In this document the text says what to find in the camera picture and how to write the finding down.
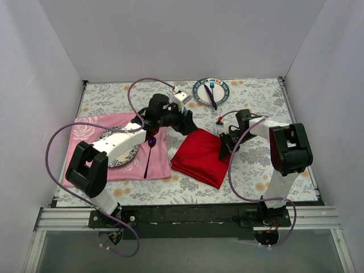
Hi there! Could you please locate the white plate blue rim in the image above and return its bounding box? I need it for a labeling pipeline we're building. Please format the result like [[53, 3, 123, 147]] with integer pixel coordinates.
[[192, 78, 230, 109]]

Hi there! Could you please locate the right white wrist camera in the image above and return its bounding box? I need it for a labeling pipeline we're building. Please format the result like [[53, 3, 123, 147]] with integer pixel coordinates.
[[216, 116, 232, 134]]

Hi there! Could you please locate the blue floral plate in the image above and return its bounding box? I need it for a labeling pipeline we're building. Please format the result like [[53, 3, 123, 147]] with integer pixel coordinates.
[[96, 130, 139, 168]]

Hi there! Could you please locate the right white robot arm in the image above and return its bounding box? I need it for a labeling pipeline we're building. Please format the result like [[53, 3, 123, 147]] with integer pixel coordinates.
[[216, 109, 313, 227]]

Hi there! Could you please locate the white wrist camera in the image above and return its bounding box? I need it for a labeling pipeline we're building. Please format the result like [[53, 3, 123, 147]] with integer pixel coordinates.
[[172, 90, 191, 111], [216, 116, 232, 134]]

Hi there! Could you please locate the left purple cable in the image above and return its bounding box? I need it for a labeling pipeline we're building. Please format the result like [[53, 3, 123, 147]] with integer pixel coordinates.
[[45, 77, 179, 258]]

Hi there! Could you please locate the blue fork on plate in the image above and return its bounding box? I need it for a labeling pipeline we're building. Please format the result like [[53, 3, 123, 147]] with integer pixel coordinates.
[[209, 81, 214, 96]]

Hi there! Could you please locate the purple cable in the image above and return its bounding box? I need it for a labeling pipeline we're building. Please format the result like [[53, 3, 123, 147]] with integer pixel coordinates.
[[227, 110, 297, 247], [45, 77, 179, 258]]

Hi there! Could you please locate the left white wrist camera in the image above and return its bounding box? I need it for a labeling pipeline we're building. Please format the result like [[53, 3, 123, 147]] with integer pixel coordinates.
[[172, 90, 191, 111]]

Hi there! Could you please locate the purple spoon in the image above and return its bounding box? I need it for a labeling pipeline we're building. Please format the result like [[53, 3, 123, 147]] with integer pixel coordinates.
[[143, 136, 157, 179]]

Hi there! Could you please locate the red cloth napkin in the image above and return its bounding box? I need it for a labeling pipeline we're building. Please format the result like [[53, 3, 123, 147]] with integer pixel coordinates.
[[171, 129, 230, 189]]

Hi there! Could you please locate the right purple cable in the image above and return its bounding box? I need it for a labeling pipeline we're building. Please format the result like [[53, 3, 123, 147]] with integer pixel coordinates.
[[227, 110, 297, 247]]

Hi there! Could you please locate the pink floral placemat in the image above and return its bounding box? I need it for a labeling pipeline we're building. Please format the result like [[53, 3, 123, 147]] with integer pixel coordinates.
[[66, 113, 171, 182]]

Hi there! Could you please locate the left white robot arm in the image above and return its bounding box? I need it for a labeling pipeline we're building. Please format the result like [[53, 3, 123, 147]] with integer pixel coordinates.
[[65, 91, 197, 228]]

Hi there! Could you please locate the purple knife on plate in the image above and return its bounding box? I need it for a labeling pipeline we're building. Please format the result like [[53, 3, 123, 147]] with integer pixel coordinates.
[[204, 84, 217, 110]]

